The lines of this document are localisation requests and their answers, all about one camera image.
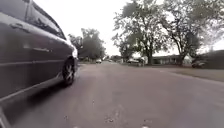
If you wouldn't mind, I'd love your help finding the medium leafy tree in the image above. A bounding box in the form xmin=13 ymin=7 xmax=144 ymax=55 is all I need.
xmin=111 ymin=0 xmax=169 ymax=66

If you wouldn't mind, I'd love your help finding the grass verge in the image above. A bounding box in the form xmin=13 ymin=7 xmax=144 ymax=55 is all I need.
xmin=146 ymin=65 xmax=224 ymax=83

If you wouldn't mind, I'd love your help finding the vehicle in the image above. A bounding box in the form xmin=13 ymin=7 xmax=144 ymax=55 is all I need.
xmin=126 ymin=58 xmax=142 ymax=65

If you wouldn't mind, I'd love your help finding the grey asphalt road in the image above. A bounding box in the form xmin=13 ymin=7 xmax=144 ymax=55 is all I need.
xmin=0 ymin=61 xmax=224 ymax=128

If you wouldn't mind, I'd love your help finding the large spreading tree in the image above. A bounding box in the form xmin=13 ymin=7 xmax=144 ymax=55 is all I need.
xmin=159 ymin=0 xmax=224 ymax=67

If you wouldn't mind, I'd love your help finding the distant green tree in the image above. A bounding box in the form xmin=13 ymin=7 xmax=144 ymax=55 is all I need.
xmin=68 ymin=28 xmax=107 ymax=62

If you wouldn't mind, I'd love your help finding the pale low house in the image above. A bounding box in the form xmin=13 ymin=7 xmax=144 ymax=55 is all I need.
xmin=151 ymin=54 xmax=193 ymax=66

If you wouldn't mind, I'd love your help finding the grey car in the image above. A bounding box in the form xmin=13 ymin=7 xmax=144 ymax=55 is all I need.
xmin=0 ymin=0 xmax=80 ymax=111

